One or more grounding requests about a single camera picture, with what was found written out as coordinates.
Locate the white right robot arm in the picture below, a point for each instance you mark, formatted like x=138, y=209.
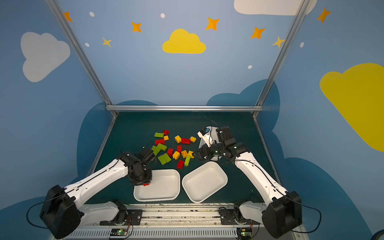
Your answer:
x=281, y=210

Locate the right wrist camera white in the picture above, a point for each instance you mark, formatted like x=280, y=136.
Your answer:
x=206, y=135

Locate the red lego brick long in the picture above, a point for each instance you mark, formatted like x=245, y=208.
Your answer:
x=162, y=142

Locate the red lego brick lower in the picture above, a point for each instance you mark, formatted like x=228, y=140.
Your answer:
x=180, y=164

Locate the red lego small centre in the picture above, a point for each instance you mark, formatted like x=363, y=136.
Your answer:
x=179, y=148

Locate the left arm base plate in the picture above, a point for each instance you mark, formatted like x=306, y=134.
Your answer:
x=125, y=218

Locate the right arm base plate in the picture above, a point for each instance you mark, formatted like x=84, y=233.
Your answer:
x=232, y=217

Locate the yellow lego hollow brick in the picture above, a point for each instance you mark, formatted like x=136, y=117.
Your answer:
x=184, y=154

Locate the aluminium frame post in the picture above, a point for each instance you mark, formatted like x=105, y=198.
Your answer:
x=291, y=34
x=59, y=15

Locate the right controller board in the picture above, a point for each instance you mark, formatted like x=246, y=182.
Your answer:
x=244, y=234

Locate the white tray middle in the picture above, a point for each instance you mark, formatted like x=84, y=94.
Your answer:
x=204, y=181

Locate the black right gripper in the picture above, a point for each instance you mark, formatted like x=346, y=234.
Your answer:
x=202, y=152

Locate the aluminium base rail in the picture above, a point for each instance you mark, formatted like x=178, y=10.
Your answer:
x=166, y=222

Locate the yellow lego small right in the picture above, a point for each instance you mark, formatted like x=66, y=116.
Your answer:
x=193, y=139

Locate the yellow lego brick right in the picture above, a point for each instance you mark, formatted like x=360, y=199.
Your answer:
x=191, y=154

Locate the red lego brick centre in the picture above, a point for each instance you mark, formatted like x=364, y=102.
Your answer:
x=170, y=152

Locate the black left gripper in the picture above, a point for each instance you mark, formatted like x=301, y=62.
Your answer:
x=141, y=180

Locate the white tray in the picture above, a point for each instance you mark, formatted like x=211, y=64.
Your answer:
x=214, y=134
x=204, y=181
x=164, y=186

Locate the red lego brick upper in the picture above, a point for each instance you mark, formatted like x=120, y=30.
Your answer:
x=185, y=141

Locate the white tray far right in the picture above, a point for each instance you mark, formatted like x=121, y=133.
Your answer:
x=214, y=134

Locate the green lego large brick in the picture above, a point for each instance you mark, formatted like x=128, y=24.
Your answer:
x=164, y=159

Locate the aluminium frame post left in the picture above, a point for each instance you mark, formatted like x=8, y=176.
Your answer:
x=59, y=15

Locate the yellow lego brick upper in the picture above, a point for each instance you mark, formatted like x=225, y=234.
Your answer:
x=178, y=139

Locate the white tray left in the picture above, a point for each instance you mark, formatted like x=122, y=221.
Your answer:
x=164, y=186

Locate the green lego brick long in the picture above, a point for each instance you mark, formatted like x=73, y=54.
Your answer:
x=159, y=135

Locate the left controller board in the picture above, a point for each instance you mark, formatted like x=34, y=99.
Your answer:
x=118, y=234

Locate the controller board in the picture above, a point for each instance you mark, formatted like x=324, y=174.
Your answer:
x=244, y=234
x=118, y=234

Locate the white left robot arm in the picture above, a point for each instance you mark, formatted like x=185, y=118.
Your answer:
x=61, y=210

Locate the yellow lego brick centre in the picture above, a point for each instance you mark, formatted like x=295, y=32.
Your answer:
x=176, y=155

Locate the aluminium frame back crossbar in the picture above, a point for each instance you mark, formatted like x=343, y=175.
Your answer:
x=143, y=108

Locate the aluminium frame post right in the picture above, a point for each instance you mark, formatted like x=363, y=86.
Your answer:
x=291, y=34

